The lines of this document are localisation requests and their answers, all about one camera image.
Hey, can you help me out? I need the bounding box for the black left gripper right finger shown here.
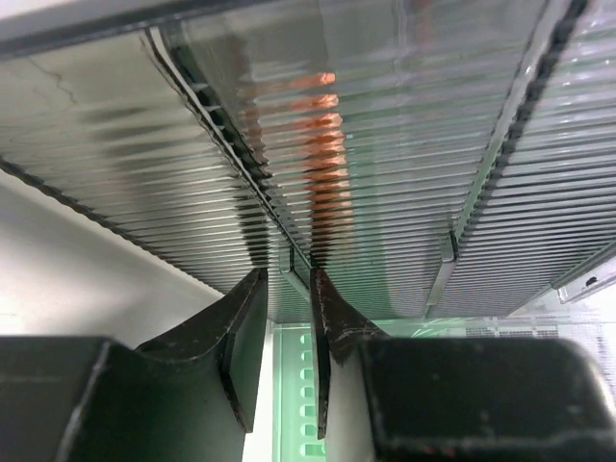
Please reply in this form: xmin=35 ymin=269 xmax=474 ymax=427
xmin=310 ymin=268 xmax=388 ymax=439

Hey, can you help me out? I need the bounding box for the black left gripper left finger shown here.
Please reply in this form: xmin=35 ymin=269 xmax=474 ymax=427
xmin=137 ymin=269 xmax=268 ymax=461

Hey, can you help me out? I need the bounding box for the clear drawer storage box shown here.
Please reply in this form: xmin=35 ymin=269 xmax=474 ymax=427
xmin=1 ymin=1 xmax=615 ymax=323

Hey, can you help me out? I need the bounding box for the orange translucent highlighter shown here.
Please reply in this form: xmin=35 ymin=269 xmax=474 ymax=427
xmin=292 ymin=90 xmax=352 ymax=267

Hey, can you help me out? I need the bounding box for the green file organizer rack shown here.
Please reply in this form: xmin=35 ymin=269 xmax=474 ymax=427
xmin=272 ymin=310 xmax=615 ymax=461

